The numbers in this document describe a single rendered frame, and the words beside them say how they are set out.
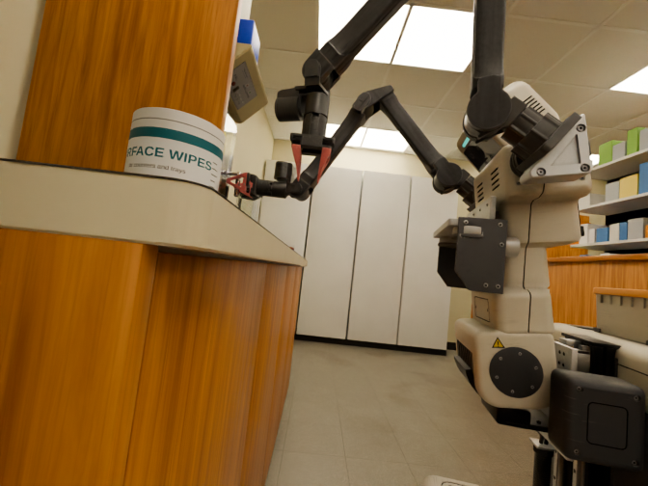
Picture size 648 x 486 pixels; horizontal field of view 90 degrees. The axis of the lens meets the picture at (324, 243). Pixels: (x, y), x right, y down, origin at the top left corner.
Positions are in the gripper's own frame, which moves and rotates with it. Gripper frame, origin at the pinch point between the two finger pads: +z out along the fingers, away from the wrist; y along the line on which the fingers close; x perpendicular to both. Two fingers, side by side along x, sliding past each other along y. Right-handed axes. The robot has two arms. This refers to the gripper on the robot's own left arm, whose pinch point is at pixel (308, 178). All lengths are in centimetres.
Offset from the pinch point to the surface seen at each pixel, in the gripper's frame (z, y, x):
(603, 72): -155, -208, -161
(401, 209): -65, -101, -325
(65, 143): -3, 62, -6
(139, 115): 2.5, 22.1, 30.5
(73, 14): -37, 65, -6
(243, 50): -38.5, 23.5, -13.9
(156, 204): 18, 5, 55
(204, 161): 7.2, 13.2, 28.3
